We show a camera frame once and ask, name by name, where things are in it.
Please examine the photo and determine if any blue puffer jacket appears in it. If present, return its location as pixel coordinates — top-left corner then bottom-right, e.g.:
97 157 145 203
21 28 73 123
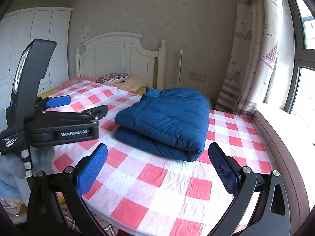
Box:
114 88 210 162

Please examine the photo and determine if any grey gloved left hand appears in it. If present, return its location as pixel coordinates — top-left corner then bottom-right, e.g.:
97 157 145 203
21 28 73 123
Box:
0 145 56 199

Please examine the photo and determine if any colourful patterned pillow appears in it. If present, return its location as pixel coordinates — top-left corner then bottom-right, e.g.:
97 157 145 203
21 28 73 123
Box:
96 73 129 85

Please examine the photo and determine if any yellow pillow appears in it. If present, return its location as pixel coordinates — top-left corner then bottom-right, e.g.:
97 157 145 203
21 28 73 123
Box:
115 76 145 93

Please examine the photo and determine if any pink white checkered bedsheet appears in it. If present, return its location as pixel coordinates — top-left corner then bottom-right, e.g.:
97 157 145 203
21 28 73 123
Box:
36 77 279 236

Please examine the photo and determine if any white wooden headboard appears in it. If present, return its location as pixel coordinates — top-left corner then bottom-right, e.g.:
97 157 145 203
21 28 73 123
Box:
75 32 167 90

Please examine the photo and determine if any white wardrobe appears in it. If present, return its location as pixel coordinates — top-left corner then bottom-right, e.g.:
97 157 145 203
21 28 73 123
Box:
1 7 71 130

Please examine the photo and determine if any white leaning rod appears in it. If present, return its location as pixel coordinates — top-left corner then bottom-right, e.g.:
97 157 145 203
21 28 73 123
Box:
177 50 183 88

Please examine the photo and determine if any patterned window curtain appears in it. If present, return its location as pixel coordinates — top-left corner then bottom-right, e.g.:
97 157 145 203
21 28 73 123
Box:
215 0 295 117

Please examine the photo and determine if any dark framed window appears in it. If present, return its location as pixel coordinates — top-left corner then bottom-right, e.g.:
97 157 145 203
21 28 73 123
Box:
284 0 314 115

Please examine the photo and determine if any wall power socket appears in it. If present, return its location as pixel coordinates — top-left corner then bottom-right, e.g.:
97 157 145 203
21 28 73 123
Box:
188 71 205 82

